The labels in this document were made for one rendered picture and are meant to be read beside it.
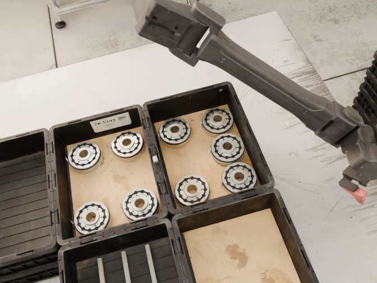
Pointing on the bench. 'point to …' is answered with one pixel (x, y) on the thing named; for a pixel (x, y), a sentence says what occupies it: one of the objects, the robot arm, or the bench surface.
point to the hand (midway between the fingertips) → (373, 188)
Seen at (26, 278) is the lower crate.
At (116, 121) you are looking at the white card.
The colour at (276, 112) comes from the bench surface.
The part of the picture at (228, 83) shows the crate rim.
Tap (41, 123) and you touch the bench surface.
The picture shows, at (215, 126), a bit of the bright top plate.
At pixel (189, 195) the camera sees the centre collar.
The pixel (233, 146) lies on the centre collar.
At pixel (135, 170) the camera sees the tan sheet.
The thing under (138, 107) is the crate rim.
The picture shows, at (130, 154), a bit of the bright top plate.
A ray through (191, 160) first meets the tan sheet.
